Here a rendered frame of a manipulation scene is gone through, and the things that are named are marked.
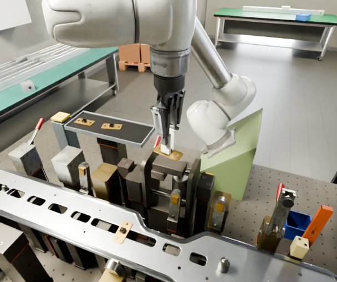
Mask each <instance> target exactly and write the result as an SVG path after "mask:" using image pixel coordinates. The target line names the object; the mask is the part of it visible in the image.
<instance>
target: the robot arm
mask: <svg viewBox="0 0 337 282"><path fill-rule="evenodd" d="M42 9H43V13H44V17H45V22H46V27H47V30H48V33H49V35H50V36H51V37H52V38H54V39H55V40H56V41H57V42H59V43H61V44H64V45H67V46H71V47H75V48H110V47H116V46H123V45H127V44H147V45H150V48H149V51H150V69H151V71H152V72H153V73H154V87H155V88H156V90H157V92H158V95H157V98H156V100H157V103H156V104H155V106H153V105H151V107H150V110H151V112H152V113H153V119H154V126H155V133H156V135H158V136H160V137H161V152H163V153H166V154H168V155H170V151H171V149H172V150H173V151H174V150H175V130H179V127H178V126H177V124H178V125H179V124H180V122H181V114H182V107H183V99H184V95H185V93H186V90H183V89H184V86H185V77H186V73H187V72H188V70H189V55H190V52H191V53H192V55H193V56H194V58H195V59H196V61H197V62H198V64H199V65H200V67H201V68H202V70H203V71H204V73H205V74H206V76H207V77H208V79H209V80H210V82H211V83H212V94H213V97H214V98H213V99H212V100H211V101H209V102H207V101H206V100H200V101H196V102H195V103H194V104H193V105H192V106H191V107H190V108H189V109H188V110H187V119H188V122H189V124H190V126H191V128H192V130H193V131H194V133H195V134H196V135H197V136H198V137H199V138H200V140H201V141H203V142H204V143H205V145H206V146H205V147H203V148H202V149H201V153H202V154H204V153H207V152H208V154H207V158H208V159H210V158H211V157H213V156H214V155H216V154H218V153H219V152H221V151H223V150H224V149H226V148H228V147H230V146H232V145H234V144H235V143H236V141H235V131H236V128H235V127H233V128H231V129H230V130H229V129H228V128H227V125H228V123H229V122H230V121H231V120H232V119H234V118H235V117H237V116H238V115H239V114H241V113H242V112H243V111H244V110H245V109H246V108H247V107H248V106H249V105H250V104H251V103H252V101H253V100H254V97H255V95H256V94H257V88H256V86H255V84H254V82H253V81H252V80H251V79H249V78H247V77H244V76H240V77H238V76H237V75H236V74H233V73H229V71H228V70H227V68H226V66H225V64H224V63H223V61H222V59H221V58H220V56H219V54H218V52H217V51H216V49H215V47H214V46H213V44H212V42H211V40H210V38H209V37H208V35H207V33H206V32H205V30H204V28H203V26H202V25H201V23H200V21H199V20H198V18H197V16H196V12H197V0H42Z"/></svg>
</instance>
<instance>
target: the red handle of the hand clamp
mask: <svg viewBox="0 0 337 282"><path fill-rule="evenodd" d="M285 187H286V186H285V185H284V184H278V189H277V195H276V203H277V200H278V198H279V195H280V192H281V189H282V188H284V189H285ZM271 231H272V232H273V233H278V225H276V224H273V227H272V230H271Z"/></svg>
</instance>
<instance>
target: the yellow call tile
mask: <svg viewBox="0 0 337 282"><path fill-rule="evenodd" d="M68 117H70V114H67V113H63V112H59V113H57V114H56V115H54V116H53V117H51V120H54V121H58V122H61V123H62V122H63V121H64V120H66V119H67V118H68Z"/></svg>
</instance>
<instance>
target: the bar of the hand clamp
mask: <svg viewBox="0 0 337 282"><path fill-rule="evenodd" d="M295 197H296V192H295V191H292V190H289V189H284V188H282V189H281V192H280V195H279V198H278V200H277V203H276V207H275V208H274V212H273V214H272V217H271V220H270V222H269V229H268V233H267V235H270V232H271V230H272V227H273V224H276V225H279V227H278V233H277V236H276V237H277V238H279V237H280V235H281V232H282V229H283V227H284V224H285V222H286V220H287V217H288V215H289V212H290V210H291V208H292V207H293V206H294V200H295Z"/></svg>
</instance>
